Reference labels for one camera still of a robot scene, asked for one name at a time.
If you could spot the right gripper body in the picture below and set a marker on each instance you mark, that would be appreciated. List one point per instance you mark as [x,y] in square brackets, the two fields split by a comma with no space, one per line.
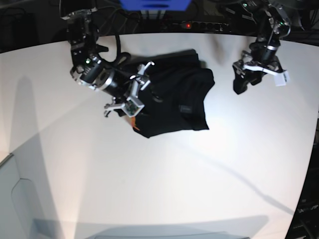
[122,85]

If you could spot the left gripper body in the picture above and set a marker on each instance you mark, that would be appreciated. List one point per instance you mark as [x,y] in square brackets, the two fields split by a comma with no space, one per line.
[261,58]

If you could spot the black T-shirt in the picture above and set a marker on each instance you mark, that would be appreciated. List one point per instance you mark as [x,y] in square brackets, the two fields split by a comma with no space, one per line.
[174,100]

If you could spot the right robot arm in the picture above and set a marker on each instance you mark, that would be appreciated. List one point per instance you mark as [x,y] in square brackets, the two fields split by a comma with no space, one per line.
[92,71]

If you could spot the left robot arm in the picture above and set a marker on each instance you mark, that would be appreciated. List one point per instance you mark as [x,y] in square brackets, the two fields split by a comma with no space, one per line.
[273,24]

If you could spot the black power strip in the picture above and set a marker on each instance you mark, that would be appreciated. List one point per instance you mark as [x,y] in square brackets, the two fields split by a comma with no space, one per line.
[202,26]

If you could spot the blue box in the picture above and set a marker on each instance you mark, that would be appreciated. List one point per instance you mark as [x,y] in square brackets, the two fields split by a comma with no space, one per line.
[173,5]

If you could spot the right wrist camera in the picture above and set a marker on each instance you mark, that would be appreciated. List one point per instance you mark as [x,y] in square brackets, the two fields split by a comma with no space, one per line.
[133,106]

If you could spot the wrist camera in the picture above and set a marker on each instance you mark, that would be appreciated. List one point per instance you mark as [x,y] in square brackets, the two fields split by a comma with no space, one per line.
[281,79]
[133,106]

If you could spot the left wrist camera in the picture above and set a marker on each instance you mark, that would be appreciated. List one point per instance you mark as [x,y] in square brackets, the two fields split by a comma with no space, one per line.
[281,79]

